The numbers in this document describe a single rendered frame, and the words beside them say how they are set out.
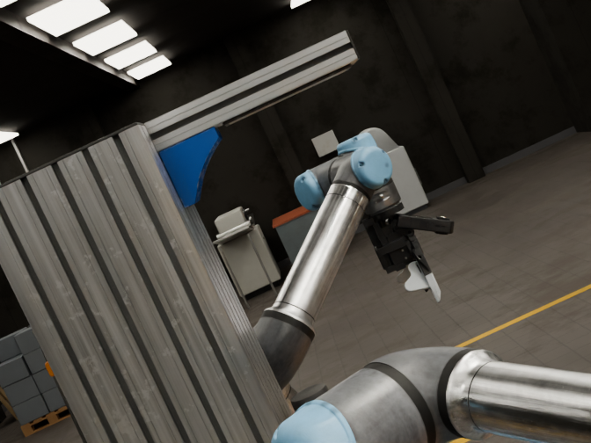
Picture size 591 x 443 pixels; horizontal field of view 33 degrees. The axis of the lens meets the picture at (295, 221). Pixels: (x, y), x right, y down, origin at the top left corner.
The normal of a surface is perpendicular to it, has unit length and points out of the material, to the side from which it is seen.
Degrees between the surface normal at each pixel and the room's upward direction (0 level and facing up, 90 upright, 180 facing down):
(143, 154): 90
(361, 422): 63
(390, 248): 90
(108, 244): 90
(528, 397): 45
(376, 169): 90
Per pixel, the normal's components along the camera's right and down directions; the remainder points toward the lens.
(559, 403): -0.75, -0.39
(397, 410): 0.37, -0.44
